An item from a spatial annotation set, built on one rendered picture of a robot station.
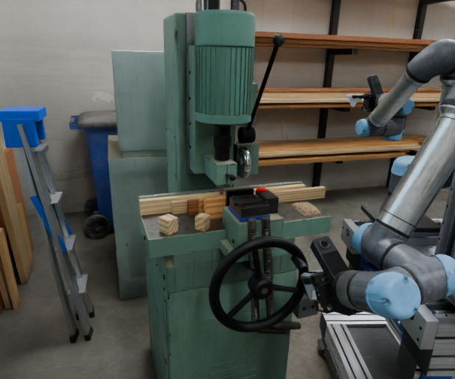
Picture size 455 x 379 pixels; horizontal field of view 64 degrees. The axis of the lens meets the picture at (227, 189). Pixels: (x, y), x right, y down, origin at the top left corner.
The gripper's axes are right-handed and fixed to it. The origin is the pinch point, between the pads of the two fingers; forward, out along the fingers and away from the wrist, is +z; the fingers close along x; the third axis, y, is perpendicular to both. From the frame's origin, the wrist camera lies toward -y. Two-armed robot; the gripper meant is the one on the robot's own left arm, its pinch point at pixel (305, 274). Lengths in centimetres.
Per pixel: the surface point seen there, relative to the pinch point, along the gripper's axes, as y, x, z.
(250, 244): -10.4, -12.8, -0.1
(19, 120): -78, -76, 69
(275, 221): -14.7, -1.5, 8.0
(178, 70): -71, -16, 26
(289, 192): -23.7, 15.8, 32.1
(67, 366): 30, -81, 108
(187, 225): -19.5, -23.9, 22.8
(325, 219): -12.0, 20.8, 21.1
